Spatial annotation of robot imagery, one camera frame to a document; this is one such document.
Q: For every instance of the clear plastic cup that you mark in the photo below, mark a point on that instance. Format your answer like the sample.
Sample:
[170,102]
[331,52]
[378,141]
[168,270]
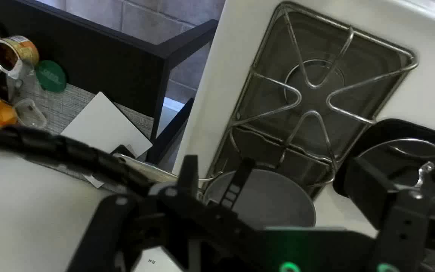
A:
[31,115]

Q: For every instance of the green round lid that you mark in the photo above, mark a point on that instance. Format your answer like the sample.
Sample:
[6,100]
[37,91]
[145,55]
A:
[52,76]

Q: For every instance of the white card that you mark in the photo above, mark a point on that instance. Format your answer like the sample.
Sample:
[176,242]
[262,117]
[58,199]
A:
[105,126]

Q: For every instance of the black stove grate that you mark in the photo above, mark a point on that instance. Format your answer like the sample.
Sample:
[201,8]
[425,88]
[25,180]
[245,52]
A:
[278,85]

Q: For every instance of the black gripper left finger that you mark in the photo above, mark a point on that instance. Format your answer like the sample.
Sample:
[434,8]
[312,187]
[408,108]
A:
[127,212]

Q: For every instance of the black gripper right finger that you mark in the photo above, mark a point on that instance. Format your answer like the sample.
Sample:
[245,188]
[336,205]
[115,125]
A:
[404,227]

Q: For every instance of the black side table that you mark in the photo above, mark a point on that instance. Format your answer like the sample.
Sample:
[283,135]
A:
[102,55]

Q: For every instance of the white gas stove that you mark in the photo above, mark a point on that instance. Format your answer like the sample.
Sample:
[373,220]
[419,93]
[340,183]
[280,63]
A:
[429,96]

